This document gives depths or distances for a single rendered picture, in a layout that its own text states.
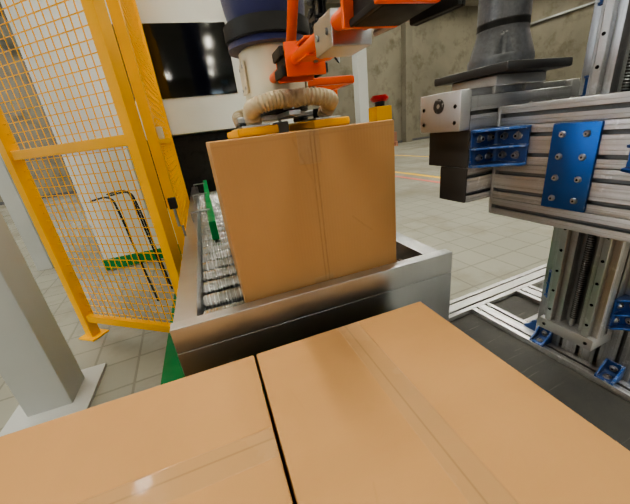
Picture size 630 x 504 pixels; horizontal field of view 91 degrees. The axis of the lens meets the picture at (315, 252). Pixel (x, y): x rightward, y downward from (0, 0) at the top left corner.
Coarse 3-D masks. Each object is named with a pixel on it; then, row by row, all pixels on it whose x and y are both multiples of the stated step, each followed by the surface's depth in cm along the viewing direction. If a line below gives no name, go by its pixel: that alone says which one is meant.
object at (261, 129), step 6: (240, 126) 93; (246, 126) 74; (252, 126) 75; (258, 126) 73; (264, 126) 74; (270, 126) 74; (276, 126) 74; (228, 132) 100; (234, 132) 78; (240, 132) 72; (246, 132) 73; (252, 132) 73; (258, 132) 73; (264, 132) 74; (270, 132) 74; (276, 132) 75; (228, 138) 101
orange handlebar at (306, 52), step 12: (336, 12) 40; (336, 24) 40; (312, 36) 48; (300, 48) 54; (312, 48) 50; (300, 60) 55; (312, 60) 56; (324, 60) 57; (312, 84) 93; (324, 84) 94; (336, 84) 96; (348, 84) 100
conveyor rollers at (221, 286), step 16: (208, 224) 166; (224, 224) 160; (208, 240) 135; (224, 240) 136; (208, 256) 118; (224, 256) 119; (208, 272) 102; (224, 272) 103; (208, 288) 94; (224, 288) 95; (240, 288) 89; (208, 304) 85; (224, 304) 87; (240, 304) 80
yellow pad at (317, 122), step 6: (318, 108) 85; (300, 120) 98; (306, 120) 86; (312, 120) 79; (318, 120) 77; (324, 120) 78; (330, 120) 78; (336, 120) 79; (342, 120) 79; (348, 120) 80; (294, 126) 93; (300, 126) 88; (306, 126) 83; (312, 126) 79; (318, 126) 78; (324, 126) 78; (330, 126) 79
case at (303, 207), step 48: (240, 144) 59; (288, 144) 62; (336, 144) 66; (384, 144) 69; (240, 192) 62; (288, 192) 66; (336, 192) 69; (384, 192) 73; (240, 240) 65; (288, 240) 69; (336, 240) 73; (384, 240) 78; (288, 288) 73
